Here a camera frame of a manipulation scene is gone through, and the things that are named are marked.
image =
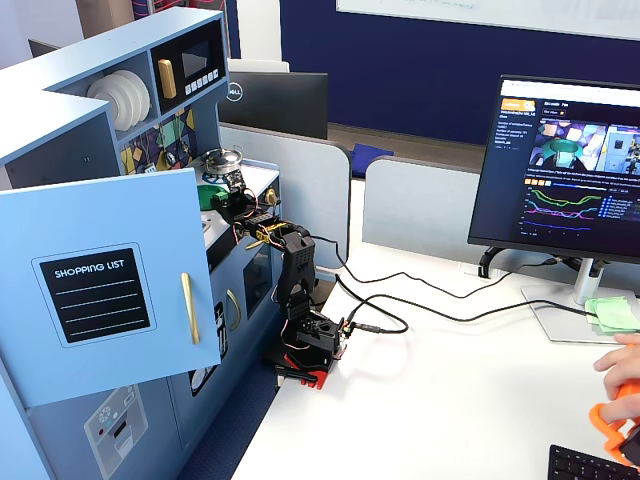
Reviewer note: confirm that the green cloth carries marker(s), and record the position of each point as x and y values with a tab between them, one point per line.
615	315

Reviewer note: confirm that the silver pot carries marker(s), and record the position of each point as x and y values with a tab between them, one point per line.
222	159

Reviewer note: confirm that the gold stove knob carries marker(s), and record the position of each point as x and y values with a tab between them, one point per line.
271	197

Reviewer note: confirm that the green pot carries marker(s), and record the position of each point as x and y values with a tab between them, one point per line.
204	202

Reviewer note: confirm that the black Dell monitor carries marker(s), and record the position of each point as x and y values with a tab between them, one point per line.
280	107

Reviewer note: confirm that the computer monitor showing graphs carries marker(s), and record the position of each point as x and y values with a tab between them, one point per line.
560	170

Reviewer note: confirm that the whiteboard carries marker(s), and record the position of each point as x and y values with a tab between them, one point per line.
490	15

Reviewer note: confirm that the person's hand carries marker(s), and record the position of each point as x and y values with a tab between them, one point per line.
625	372

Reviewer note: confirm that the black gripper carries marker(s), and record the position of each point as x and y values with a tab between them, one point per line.
231	202

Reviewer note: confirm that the blue shopping list door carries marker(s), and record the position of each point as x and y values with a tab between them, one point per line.
165	225

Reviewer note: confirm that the blue chair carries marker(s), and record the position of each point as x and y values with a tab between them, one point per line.
370	160

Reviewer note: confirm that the black keyboard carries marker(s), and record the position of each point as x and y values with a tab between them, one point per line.
585	465

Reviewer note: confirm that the green pot lid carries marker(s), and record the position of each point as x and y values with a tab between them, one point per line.
207	191

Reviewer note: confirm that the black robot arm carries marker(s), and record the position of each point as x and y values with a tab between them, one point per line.
299	270

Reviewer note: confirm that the grey desk divider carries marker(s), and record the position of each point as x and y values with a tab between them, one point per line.
425	205
310	190

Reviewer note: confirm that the white plate stack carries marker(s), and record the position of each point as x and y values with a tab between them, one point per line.
122	97

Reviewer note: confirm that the blue toy kitchen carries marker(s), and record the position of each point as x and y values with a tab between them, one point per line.
70	145

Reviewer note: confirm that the silver monitor stand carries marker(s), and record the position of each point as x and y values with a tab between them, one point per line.
582	295

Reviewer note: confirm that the red and black arm base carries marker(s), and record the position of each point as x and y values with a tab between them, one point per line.
310	365

